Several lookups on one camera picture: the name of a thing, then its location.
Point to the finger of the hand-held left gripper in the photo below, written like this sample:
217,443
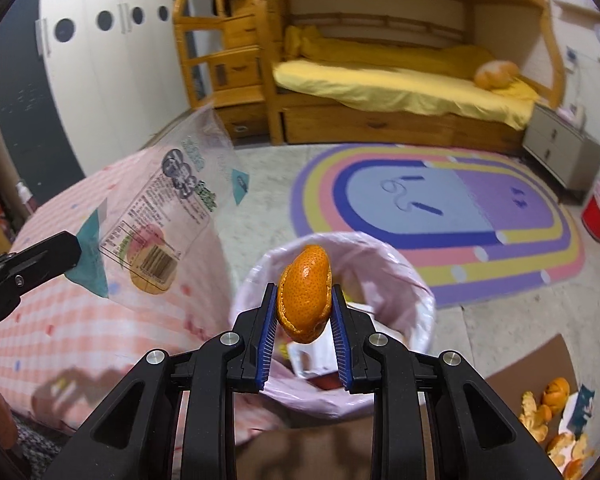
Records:
50,257

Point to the white and grey wardrobe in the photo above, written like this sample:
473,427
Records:
105,85

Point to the grey nightstand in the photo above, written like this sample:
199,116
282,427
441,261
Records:
555,150

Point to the pile of orange peels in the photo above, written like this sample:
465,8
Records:
555,395

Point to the pink checked tablecloth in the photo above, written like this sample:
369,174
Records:
105,340

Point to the colourful oval rug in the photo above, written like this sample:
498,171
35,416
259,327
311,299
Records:
430,195

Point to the wooden stair drawer unit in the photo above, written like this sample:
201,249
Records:
240,70

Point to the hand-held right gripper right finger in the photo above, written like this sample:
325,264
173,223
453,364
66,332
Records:
341,340

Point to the red bin with pink liner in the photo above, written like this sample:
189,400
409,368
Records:
597,220

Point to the yellow bed sheet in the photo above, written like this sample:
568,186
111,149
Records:
380,85

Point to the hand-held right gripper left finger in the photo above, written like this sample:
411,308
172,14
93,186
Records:
264,340

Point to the orange peel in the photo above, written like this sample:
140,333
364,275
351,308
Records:
305,290

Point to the wooden bunk bed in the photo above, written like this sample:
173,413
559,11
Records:
360,125

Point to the teal wrapper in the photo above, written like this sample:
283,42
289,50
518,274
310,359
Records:
587,400

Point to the clear printed plastic bag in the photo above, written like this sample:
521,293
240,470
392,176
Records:
170,210

